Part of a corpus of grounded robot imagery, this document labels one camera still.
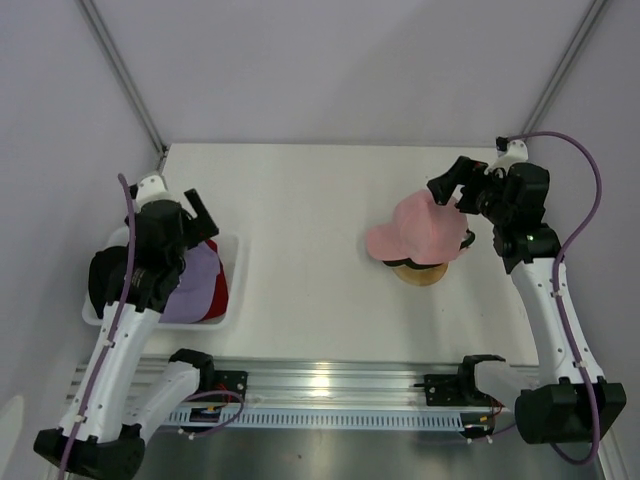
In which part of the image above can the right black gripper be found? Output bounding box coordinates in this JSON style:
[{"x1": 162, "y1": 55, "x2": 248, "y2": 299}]
[{"x1": 426, "y1": 156, "x2": 512, "y2": 226}]

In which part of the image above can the pink baseball cap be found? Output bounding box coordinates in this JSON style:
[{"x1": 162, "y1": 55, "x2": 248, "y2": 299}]
[{"x1": 365, "y1": 190, "x2": 468, "y2": 261}]

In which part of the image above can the lavender baseball cap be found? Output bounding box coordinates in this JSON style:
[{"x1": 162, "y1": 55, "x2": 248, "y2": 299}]
[{"x1": 160, "y1": 242, "x2": 220, "y2": 324}]

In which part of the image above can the dark green baseball cap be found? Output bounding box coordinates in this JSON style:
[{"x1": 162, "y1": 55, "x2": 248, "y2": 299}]
[{"x1": 382, "y1": 229, "x2": 476, "y2": 271}]

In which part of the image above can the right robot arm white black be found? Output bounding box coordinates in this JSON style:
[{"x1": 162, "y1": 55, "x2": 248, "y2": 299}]
[{"x1": 427, "y1": 156, "x2": 626, "y2": 446}]

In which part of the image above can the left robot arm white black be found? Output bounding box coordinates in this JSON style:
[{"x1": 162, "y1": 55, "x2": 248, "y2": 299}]
[{"x1": 33, "y1": 187, "x2": 219, "y2": 479}]

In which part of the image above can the red baseball cap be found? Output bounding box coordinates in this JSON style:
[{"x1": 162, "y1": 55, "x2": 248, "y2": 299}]
[{"x1": 203, "y1": 239, "x2": 229, "y2": 321}]

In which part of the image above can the wooden hat stand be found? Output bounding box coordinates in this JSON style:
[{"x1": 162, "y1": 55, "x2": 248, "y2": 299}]
[{"x1": 392, "y1": 263, "x2": 448, "y2": 287}]

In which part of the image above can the black baseball cap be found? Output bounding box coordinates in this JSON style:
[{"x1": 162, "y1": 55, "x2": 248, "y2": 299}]
[{"x1": 88, "y1": 245, "x2": 135, "y2": 320}]

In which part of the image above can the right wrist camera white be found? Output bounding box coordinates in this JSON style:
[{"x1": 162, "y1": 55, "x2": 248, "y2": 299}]
[{"x1": 486, "y1": 137, "x2": 529, "y2": 176}]

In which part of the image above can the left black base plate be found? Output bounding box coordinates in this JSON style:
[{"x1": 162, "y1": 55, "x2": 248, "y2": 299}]
[{"x1": 213, "y1": 370, "x2": 249, "y2": 403}]

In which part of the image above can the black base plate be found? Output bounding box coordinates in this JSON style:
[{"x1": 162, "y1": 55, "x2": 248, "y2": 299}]
[
  {"x1": 413, "y1": 374, "x2": 469, "y2": 407},
  {"x1": 213, "y1": 370, "x2": 249, "y2": 403}
]

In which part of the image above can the aluminium mounting rail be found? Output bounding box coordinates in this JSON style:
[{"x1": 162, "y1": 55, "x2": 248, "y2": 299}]
[{"x1": 65, "y1": 354, "x2": 611, "y2": 416}]

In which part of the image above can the left aluminium frame post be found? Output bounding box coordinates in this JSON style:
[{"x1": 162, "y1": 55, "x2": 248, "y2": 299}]
[{"x1": 75, "y1": 0, "x2": 167, "y2": 158}]

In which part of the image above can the aluminium frame post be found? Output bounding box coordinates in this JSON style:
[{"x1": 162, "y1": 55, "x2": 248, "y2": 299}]
[
  {"x1": 75, "y1": 0, "x2": 167, "y2": 158},
  {"x1": 518, "y1": 0, "x2": 614, "y2": 136}
]

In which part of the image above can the white slotted cable duct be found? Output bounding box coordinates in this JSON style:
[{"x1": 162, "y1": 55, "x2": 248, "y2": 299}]
[{"x1": 159, "y1": 410, "x2": 464, "y2": 431}]

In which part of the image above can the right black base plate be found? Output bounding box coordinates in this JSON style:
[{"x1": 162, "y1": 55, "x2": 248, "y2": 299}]
[{"x1": 413, "y1": 374, "x2": 469, "y2": 407}]

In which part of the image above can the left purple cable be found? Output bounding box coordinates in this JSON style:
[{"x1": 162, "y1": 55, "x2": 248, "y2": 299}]
[{"x1": 57, "y1": 172, "x2": 246, "y2": 476}]

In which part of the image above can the right aluminium frame post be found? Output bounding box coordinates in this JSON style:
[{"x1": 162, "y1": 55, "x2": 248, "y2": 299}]
[{"x1": 518, "y1": 0, "x2": 614, "y2": 136}]

